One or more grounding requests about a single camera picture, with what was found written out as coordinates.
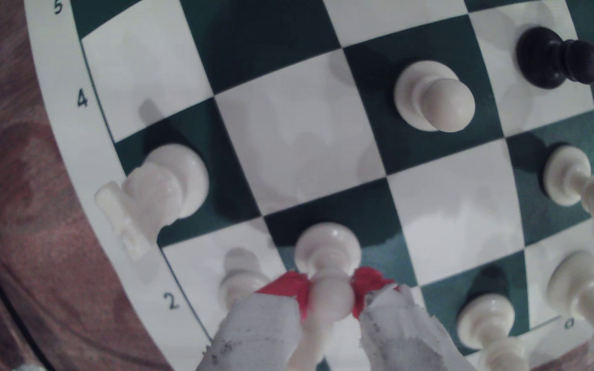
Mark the white chess pawn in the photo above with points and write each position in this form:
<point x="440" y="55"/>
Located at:
<point x="446" y="105"/>
<point x="240" y="283"/>
<point x="328" y="247"/>
<point x="565" y="175"/>

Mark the black chess pawn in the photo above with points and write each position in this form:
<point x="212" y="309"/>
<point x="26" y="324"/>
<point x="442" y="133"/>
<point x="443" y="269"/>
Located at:
<point x="539" y="56"/>

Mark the white chess knight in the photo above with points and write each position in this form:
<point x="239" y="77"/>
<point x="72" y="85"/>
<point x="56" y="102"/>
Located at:
<point x="173" y="180"/>

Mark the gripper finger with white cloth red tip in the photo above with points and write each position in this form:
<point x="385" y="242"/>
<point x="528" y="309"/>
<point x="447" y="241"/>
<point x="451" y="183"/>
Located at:
<point x="261" y="335"/>
<point x="400" y="335"/>

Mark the bottom white pawn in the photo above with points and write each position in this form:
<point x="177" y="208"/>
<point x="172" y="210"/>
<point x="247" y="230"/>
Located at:
<point x="485" y="317"/>

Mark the white chess queen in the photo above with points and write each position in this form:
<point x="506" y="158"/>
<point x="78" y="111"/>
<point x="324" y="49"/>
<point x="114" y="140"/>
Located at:
<point x="575" y="283"/>

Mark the green and white chess mat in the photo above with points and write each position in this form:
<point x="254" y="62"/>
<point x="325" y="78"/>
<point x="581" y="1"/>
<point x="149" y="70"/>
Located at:
<point x="297" y="134"/>

